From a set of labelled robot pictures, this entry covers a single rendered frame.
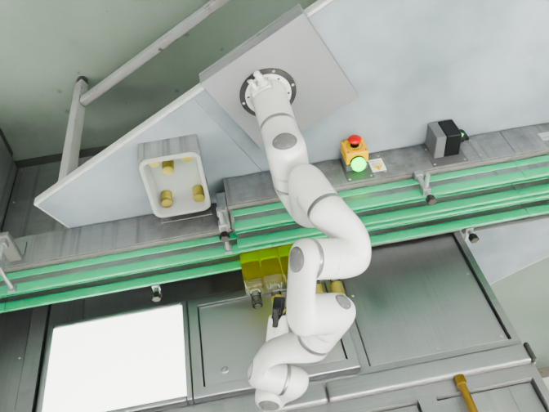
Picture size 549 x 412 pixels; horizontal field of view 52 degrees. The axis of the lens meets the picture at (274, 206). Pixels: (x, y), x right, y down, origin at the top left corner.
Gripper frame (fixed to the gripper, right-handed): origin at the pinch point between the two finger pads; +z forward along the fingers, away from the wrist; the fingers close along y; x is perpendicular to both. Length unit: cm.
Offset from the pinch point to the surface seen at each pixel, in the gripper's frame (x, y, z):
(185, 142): 28, 32, 33
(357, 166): -21.3, 18.5, 38.8
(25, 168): 116, -18, 80
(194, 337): 26.3, -14.0, -1.5
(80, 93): 83, 15, 86
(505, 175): -65, 13, 41
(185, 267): 31.5, -5.5, 18.0
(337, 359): -16.2, -14.0, -6.7
